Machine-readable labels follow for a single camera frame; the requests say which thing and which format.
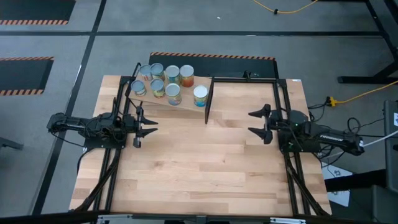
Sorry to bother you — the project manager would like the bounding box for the black desk leg frame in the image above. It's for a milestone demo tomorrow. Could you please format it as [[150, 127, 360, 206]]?
[[337, 0, 398, 85]]

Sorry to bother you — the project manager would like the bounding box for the green magenta label can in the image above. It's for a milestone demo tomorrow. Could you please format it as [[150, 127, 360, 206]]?
[[150, 62, 166, 81]]

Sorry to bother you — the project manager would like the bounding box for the yellow floor cable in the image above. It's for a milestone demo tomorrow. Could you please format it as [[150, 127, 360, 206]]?
[[251, 0, 320, 15]]

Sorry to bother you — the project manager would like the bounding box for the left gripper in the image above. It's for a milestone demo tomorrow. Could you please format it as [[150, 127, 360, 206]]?
[[123, 106, 159, 148]]

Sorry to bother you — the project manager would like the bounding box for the white paper sheet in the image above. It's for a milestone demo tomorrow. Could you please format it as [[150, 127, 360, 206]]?
[[321, 161, 352, 208]]

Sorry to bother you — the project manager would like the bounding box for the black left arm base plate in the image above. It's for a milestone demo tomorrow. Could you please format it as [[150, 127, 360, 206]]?
[[83, 123, 129, 149]]

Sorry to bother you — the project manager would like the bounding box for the black beam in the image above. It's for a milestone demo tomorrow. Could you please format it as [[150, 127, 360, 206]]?
[[324, 169, 387, 193]]

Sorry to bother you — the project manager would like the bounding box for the black aluminium table frame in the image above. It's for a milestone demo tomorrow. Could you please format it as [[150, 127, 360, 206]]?
[[70, 74, 332, 218]]

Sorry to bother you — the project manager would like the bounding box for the chicken soup can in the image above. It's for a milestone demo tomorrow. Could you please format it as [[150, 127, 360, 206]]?
[[179, 64, 195, 88]]

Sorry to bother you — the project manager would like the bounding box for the peaches can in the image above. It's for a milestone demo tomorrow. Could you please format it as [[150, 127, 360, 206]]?
[[165, 83, 182, 106]]

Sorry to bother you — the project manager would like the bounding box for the wooden shelf board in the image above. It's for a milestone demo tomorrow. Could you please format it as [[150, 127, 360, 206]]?
[[128, 68, 214, 113]]

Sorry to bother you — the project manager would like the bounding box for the white label oranges can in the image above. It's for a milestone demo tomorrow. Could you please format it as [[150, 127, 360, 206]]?
[[130, 79, 147, 97]]

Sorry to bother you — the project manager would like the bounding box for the black metal shelf leg frame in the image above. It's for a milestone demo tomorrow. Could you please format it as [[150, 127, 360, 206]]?
[[204, 77, 216, 125], [123, 62, 144, 112]]

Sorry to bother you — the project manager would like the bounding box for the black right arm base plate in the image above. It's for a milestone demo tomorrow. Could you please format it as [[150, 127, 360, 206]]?
[[277, 123, 322, 154]]

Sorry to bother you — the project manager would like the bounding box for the spaghetti sauce can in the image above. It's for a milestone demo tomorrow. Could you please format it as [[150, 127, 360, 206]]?
[[150, 78, 166, 99]]

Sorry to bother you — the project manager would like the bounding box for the wide hazard-striped black mat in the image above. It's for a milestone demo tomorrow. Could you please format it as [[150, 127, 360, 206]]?
[[148, 52, 280, 79]]

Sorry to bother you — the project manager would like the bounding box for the white red label can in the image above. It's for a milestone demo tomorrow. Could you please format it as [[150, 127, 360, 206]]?
[[138, 63, 153, 81]]

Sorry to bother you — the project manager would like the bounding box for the dark grey box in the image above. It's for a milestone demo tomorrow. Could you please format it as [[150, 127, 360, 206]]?
[[348, 185, 398, 224]]

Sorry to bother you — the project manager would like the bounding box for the blue tomato can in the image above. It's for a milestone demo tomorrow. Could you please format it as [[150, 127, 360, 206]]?
[[193, 85, 209, 108]]

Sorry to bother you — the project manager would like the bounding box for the black front crossbar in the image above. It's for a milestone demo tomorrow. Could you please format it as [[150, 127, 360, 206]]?
[[0, 210, 343, 224]]

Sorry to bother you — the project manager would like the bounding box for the white cable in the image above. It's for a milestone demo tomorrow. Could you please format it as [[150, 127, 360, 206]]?
[[323, 129, 398, 158]]

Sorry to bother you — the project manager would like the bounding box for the dark furniture foot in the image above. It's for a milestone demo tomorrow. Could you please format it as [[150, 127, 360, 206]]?
[[0, 136, 24, 151]]

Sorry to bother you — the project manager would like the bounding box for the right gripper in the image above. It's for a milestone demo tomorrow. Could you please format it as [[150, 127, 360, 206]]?
[[248, 103, 292, 145]]

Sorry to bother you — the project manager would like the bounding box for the yellow extension cable with plug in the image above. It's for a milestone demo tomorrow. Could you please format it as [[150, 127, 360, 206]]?
[[325, 80, 398, 106]]

